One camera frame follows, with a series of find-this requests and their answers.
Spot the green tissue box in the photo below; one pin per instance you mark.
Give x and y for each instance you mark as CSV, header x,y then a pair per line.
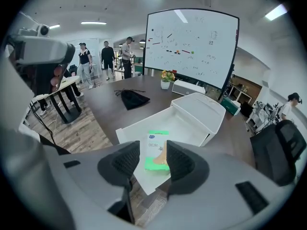
x,y
230,106

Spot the round beige table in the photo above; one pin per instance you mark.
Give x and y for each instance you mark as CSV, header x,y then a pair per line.
x,y
72,80

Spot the whiteboard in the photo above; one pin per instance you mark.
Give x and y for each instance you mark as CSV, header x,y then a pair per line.
x,y
192,44

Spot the ceiling light panel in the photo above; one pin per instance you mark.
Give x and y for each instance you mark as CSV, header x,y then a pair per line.
x,y
275,12
54,26
93,22

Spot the white rectangular speaker box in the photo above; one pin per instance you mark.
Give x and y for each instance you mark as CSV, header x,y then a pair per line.
x,y
187,87

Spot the black office chair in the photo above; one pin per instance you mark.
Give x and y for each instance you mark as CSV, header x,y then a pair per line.
x,y
278,147

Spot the green packet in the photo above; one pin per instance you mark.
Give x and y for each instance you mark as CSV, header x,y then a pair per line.
x,y
156,152

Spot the potted orange flower plant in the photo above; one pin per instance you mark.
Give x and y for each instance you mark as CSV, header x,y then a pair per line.
x,y
166,79

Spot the white equipment rack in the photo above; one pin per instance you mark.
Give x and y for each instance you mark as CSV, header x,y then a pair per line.
x,y
261,114

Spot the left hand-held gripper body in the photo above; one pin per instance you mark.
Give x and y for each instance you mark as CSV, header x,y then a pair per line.
x,y
38,50

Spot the small white fisheye camera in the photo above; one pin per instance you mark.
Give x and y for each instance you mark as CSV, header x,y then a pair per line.
x,y
43,30

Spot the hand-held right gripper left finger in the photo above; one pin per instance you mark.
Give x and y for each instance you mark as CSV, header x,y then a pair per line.
x,y
96,176

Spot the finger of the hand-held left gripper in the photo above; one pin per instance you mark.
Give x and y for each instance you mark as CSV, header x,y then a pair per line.
x,y
68,54

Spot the person's left hand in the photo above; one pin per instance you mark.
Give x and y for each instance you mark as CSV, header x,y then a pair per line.
x,y
57,77

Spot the white lidded bin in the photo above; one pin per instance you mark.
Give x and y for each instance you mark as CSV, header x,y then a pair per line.
x,y
192,114

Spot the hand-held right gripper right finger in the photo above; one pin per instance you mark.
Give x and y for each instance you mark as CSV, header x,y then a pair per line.
x,y
216,188

